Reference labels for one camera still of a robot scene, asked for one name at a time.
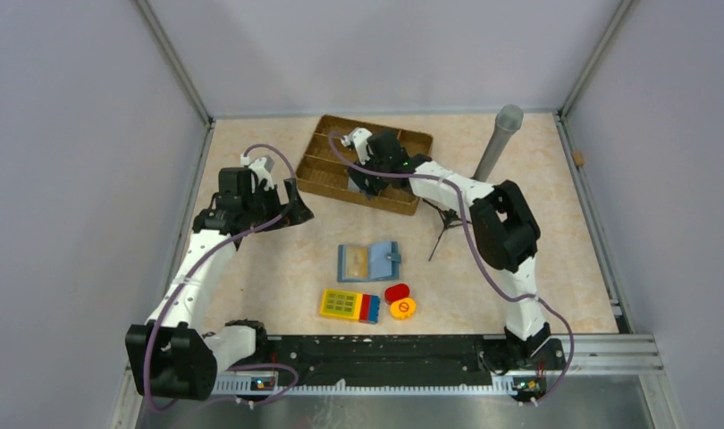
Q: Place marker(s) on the small brown wall object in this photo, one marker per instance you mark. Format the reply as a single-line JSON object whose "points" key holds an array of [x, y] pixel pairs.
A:
{"points": [[578, 158]]}

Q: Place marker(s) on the yellow window toy block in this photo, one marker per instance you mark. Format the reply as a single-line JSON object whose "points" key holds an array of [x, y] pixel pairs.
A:
{"points": [[340, 304]]}

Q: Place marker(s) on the gold credit card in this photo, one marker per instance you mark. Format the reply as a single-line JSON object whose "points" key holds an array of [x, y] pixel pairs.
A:
{"points": [[356, 262]]}

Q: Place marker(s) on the grey microphone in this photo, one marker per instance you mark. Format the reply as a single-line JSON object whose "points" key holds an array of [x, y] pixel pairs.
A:
{"points": [[506, 123]]}

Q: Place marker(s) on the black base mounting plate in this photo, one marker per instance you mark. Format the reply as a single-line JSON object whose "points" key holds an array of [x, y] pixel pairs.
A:
{"points": [[402, 360]]}

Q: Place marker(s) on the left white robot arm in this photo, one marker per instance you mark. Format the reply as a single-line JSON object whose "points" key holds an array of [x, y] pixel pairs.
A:
{"points": [[170, 356]]}

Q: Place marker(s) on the yellow round toy block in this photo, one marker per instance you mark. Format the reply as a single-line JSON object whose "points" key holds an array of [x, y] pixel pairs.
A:
{"points": [[403, 309]]}

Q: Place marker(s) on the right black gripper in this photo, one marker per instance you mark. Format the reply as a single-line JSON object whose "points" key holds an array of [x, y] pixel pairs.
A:
{"points": [[359, 177]]}

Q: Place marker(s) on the blue leather card holder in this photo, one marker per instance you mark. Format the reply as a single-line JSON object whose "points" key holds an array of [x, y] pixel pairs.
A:
{"points": [[384, 260]]}

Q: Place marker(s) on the blue toy block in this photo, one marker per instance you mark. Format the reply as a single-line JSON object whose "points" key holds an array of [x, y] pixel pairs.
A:
{"points": [[373, 309]]}

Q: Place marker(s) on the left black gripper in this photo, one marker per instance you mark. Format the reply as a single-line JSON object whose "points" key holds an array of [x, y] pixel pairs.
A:
{"points": [[271, 192]]}

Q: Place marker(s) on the red rounded toy block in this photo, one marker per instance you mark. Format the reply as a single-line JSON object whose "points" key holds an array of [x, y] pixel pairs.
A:
{"points": [[396, 292]]}

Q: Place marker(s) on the woven wicker tray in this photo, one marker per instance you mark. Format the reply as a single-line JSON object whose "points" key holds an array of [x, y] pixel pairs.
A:
{"points": [[322, 173]]}

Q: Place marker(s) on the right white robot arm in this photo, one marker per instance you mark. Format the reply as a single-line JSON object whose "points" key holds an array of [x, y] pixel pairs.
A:
{"points": [[502, 232]]}

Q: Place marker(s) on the black tripod mic stand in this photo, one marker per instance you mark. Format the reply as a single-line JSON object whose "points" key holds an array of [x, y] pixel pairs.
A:
{"points": [[450, 219]]}

